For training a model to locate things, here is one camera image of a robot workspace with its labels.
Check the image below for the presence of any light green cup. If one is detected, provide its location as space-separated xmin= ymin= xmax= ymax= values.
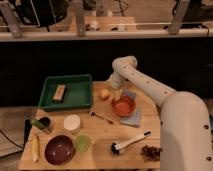
xmin=74 ymin=135 xmax=91 ymax=153

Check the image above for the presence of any green plastic tray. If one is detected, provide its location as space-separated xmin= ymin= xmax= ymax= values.
xmin=39 ymin=74 xmax=93 ymax=112

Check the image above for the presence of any yellow red apple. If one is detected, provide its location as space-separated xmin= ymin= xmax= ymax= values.
xmin=99 ymin=89 xmax=111 ymax=100

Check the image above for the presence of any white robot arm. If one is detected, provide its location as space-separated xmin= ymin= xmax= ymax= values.
xmin=109 ymin=56 xmax=213 ymax=171

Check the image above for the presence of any bunch of dark grapes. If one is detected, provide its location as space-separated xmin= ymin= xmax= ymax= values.
xmin=141 ymin=145 xmax=161 ymax=161

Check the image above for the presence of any metal frame rail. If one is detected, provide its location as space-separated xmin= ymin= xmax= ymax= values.
xmin=0 ymin=0 xmax=213 ymax=42

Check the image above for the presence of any red orange bowl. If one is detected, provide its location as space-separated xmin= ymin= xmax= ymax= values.
xmin=111 ymin=95 xmax=135 ymax=117

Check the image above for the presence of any blue grey cloth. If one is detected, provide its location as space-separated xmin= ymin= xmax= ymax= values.
xmin=120 ymin=90 xmax=141 ymax=127

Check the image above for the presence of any wooden block with sponge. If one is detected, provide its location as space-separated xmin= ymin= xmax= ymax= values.
xmin=53 ymin=85 xmax=66 ymax=102

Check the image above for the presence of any dark maroon bowl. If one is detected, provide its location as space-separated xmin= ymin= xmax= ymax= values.
xmin=44 ymin=135 xmax=75 ymax=165

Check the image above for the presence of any black white brush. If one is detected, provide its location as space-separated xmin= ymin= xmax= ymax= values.
xmin=111 ymin=131 xmax=151 ymax=155

